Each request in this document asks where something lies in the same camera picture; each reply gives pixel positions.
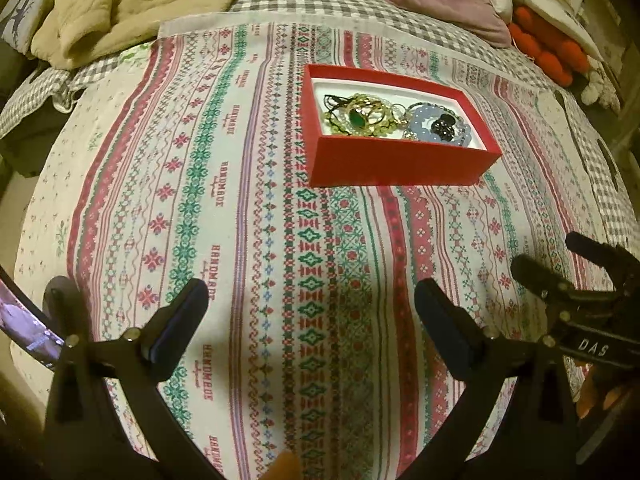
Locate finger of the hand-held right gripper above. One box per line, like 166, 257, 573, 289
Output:
566, 231, 640, 282
510, 254, 602, 312

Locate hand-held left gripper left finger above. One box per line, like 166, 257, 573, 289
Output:
42, 277, 236, 480

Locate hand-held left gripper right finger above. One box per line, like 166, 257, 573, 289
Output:
395, 277, 584, 480

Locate red jewelry box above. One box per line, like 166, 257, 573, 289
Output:
303, 64, 503, 188

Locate blue bead bracelet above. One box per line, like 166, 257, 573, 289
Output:
402, 102, 477, 149

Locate black bead jewelry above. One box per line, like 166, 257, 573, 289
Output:
429, 114, 457, 142

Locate gold ring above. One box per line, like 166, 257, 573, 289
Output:
370, 101, 402, 131

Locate green bead necklace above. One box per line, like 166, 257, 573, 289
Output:
322, 92, 401, 138

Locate person's right hand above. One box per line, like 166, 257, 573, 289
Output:
579, 362, 640, 419

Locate patterned embroidered cloth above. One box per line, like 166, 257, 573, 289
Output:
10, 15, 626, 480

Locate lit screen device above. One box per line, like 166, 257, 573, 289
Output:
0, 265, 68, 372

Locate orange plush toy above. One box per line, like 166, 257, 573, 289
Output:
507, 6, 592, 87

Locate beige quilted blanket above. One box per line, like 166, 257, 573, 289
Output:
30, 0, 264, 72

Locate deer print pillow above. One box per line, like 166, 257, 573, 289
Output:
0, 0, 72, 57

